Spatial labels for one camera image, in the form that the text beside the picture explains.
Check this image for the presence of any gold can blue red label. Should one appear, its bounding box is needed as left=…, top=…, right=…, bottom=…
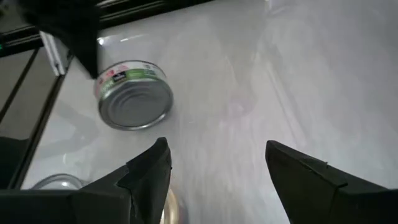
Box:
left=160, top=185, right=189, bottom=224

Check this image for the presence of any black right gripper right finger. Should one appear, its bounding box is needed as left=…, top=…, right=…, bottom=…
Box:
left=265, top=139, right=398, bottom=224

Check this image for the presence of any silver can green white label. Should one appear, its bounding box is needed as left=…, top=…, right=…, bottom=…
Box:
left=30, top=173, right=91, bottom=191
left=94, top=60, right=174, bottom=131

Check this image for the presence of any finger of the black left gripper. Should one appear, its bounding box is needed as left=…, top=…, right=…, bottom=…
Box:
left=17, top=0, right=102, bottom=80

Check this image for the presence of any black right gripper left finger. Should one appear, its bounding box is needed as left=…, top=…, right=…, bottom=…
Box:
left=0, top=136, right=173, bottom=224

